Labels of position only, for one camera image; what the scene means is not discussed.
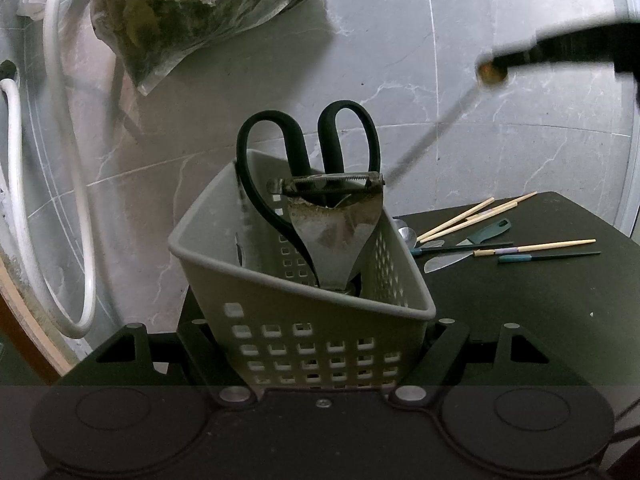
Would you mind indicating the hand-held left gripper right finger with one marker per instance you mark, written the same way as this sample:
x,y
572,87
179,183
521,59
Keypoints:
x,y
445,345

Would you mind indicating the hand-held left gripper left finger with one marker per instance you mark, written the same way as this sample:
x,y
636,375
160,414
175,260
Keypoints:
x,y
200,345

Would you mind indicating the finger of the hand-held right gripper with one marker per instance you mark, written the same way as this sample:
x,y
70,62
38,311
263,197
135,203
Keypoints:
x,y
560,47

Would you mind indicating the grey perforated plastic basket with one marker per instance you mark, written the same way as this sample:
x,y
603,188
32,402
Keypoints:
x,y
310,310

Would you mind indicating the silver spoon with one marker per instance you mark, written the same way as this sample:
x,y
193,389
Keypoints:
x,y
406,236

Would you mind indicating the purple banded wooden chopstick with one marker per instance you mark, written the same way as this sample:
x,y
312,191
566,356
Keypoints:
x,y
475,218
540,246

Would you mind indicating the metal peeler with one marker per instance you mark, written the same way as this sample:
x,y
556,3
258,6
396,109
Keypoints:
x,y
330,240

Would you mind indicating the dark green chopstick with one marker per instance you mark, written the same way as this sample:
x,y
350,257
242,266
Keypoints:
x,y
465,248
550,256

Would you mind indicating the plastic bag of dried greens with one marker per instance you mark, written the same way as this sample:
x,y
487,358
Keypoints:
x,y
175,15

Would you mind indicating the wooden frame edge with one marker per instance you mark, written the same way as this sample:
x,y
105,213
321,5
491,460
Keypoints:
x,y
30,320

